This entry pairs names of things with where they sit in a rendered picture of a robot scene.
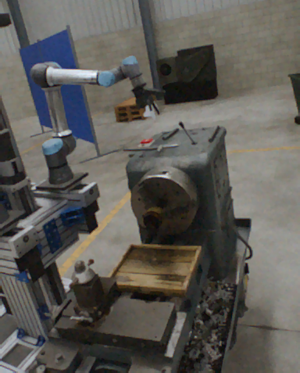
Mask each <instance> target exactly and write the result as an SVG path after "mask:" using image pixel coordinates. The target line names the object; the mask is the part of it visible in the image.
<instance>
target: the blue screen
mask: <svg viewBox="0 0 300 373"><path fill-rule="evenodd" d="M70 29H71V28H70V25H66V29H65V30H62V31H60V32H59V33H56V34H54V35H53V36H51V37H48V38H46V39H44V40H41V41H40V40H39V39H37V43H34V44H32V45H28V46H27V47H25V48H22V49H20V48H18V49H19V53H20V58H21V60H22V64H23V68H24V71H25V74H26V77H27V82H28V85H29V88H30V93H31V96H32V99H33V102H34V106H35V109H36V112H37V118H38V120H39V123H40V126H41V130H42V133H40V134H46V133H49V132H50V131H54V129H53V126H52V119H51V116H50V111H49V108H48V101H47V98H46V93H45V90H43V89H42V88H41V86H39V85H36V84H35V83H34V82H33V81H32V80H31V78H30V70H31V68H32V67H33V66H34V65H37V64H40V63H46V62H51V63H57V64H58V65H60V66H61V68H62V70H80V65H79V62H78V58H77V52H76V49H75V45H74V42H73V35H71V34H72V32H70ZM60 93H62V100H63V105H64V109H65V112H66V120H67V123H68V128H69V129H70V130H71V131H72V135H73V136H74V137H75V138H76V140H77V139H81V140H85V141H87V142H91V143H93V144H95V149H96V153H97V156H94V157H91V158H89V159H86V160H81V161H79V163H84V162H87V161H89V160H93V159H96V158H99V157H102V156H106V155H109V154H111V153H114V152H119V150H118V149H114V150H111V152H107V153H104V154H101V153H100V149H99V148H98V143H97V139H96V136H95V129H94V125H93V122H92V119H91V112H90V109H89V105H88V98H87V95H86V91H85V88H84V85H71V84H63V85H62V87H61V92H60ZM42 126H46V127H50V128H52V130H49V131H46V132H44V129H43V127H42ZM40 134H36V135H32V136H30V137H34V136H37V135H40Z"/></svg>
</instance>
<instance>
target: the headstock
mask: <svg viewBox="0 0 300 373"><path fill-rule="evenodd" d="M213 129H214V127H201V128H192V129H185V130H186V131H187V133H188V134H189V136H191V138H192V139H193V141H195V142H197V144H195V145H192V144H191V143H192V141H191V139H189V137H188V135H187V134H186V133H185V131H184V129H183V130H179V131H177V132H176V133H173V134H172V135H171V136H170V137H169V138H168V139H166V140H165V141H163V137H164V135H166V134H168V133H169V132H171V131H163V132H161V133H157V134H154V135H153V136H152V137H151V138H150V139H153V140H155V141H154V142H153V143H152V144H151V145H150V146H146V147H139V148H153V147H159V145H163V146H166V145H179V146H177V147H170V148H164V149H162V150H161V152H159V154H158V155H156V154H155V151H156V149H149V150H140V152H138V153H137V154H136V155H134V156H133V157H132V158H131V159H129V160H128V162H127V165H126V168H125V169H126V173H127V180H128V182H127V185H128V189H130V192H131V193H132V191H133V189H134V187H135V185H136V184H137V183H138V182H139V181H140V180H141V178H142V177H143V176H144V175H145V174H147V173H148V172H149V171H150V170H152V169H155V168H157V167H161V166H170V167H173V168H177V169H179V170H182V171H183V172H184V173H186V174H187V175H188V176H189V177H191V178H192V179H193V180H194V181H195V184H196V185H197V187H198V191H199V195H200V203H199V206H198V209H197V212H196V214H195V217H194V219H193V221H192V223H191V224H190V225H189V226H188V227H187V229H196V230H214V228H218V227H219V226H220V221H221V220H220V210H221V207H223V203H224V201H225V198H226V195H227V191H228V188H229V186H230V179H229V172H228V164H227V150H226V142H225V137H226V135H227V129H226V128H225V127H219V128H218V130H217V132H216V135H215V136H214V138H213V140H212V142H209V141H208V140H209V137H210V136H211V134H212V132H213ZM199 149H201V150H202V151H201V152H198V150H199ZM192 152H194V155H189V154H191V153H192ZM184 155H186V156H184Z"/></svg>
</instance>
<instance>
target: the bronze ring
mask: <svg viewBox="0 0 300 373"><path fill-rule="evenodd" d="M165 219H166V215H165V213H164V210H163V209H162V208H161V207H158V206H150V207H149V208H148V209H147V211H146V214H145V215H144V218H143V224H144V225H145V226H146V227H147V228H148V229H150V230H155V229H157V228H158V226H160V225H161V224H162V223H163V222H164V221H165Z"/></svg>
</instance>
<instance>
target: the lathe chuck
mask: <svg viewBox="0 0 300 373"><path fill-rule="evenodd" d="M162 172H168V174H162ZM141 181H143V182H144V183H145V184H146V185H147V186H148V187H149V188H150V189H151V190H152V191H153V193H154V194H155V195H156V197H157V198H158V199H165V200H166V201H167V202H168V203H180V202H192V201H194V205H195V207H194V208H193V209H189V211H188V213H182V214H178V215H177V216H174V217H170V218H168V219H165V221H164V222H163V223H162V224H161V225H160V226H158V230H157V232H156V234H158V235H177V234H180V233H181V232H183V231H185V230H186V229H187V227H188V226H189V225H190V224H191V223H192V221H193V219H194V217H195V214H196V212H197V209H198V194H197V192H196V189H195V187H194V185H193V184H192V183H191V181H189V180H188V179H187V178H186V177H185V176H184V175H183V174H180V173H178V172H176V171H175V170H167V169H158V170H153V171H151V172H149V173H147V174H145V175H144V176H143V177H142V178H141V180H140V181H139V182H138V183H137V184H136V185H135V187H134V189H133V191H132V193H131V199H130V203H131V207H132V210H133V213H134V216H135V217H136V219H137V220H138V221H139V223H140V224H141V225H142V226H144V227H145V228H146V229H148V228H147V227H146V226H145V225H144V224H143V218H144V215H145V214H146V211H147V210H146V209H145V208H144V206H146V205H145V204H144V203H143V202H142V201H141V200H142V198H141V196H140V195H139V194H138V192H137V190H138V189H139V187H138V184H139V183H140V182H141ZM155 206H158V207H161V208H162V209H163V208H164V205H163V204H161V203H160V202H158V203H157V204H156V205H155Z"/></svg>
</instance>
